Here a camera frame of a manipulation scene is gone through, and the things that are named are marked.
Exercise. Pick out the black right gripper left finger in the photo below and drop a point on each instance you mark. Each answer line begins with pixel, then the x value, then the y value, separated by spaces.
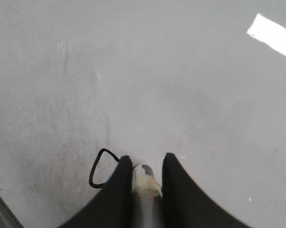
pixel 111 207

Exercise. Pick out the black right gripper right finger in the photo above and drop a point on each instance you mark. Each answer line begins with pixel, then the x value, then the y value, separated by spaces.
pixel 186 205

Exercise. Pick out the white whiteboard marker pen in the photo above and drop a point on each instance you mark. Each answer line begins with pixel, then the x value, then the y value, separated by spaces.
pixel 146 199

